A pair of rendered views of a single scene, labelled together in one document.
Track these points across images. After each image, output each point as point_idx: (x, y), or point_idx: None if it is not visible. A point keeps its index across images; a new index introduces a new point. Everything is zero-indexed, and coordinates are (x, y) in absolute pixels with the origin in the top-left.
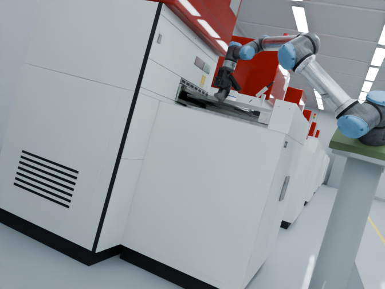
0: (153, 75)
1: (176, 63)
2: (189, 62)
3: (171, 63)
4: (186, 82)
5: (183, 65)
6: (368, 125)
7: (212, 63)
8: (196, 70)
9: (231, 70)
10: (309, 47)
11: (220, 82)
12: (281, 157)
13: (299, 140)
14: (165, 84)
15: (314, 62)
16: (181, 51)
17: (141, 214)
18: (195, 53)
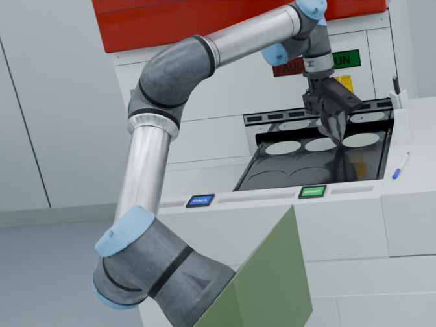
0: None
1: (207, 103)
2: (254, 82)
3: (194, 109)
4: (266, 115)
5: (233, 96)
6: (98, 290)
7: (361, 39)
8: (291, 82)
9: (310, 76)
10: (138, 97)
11: (304, 106)
12: (159, 308)
13: (395, 250)
14: (200, 141)
15: (133, 132)
16: (210, 79)
17: None
18: (261, 60)
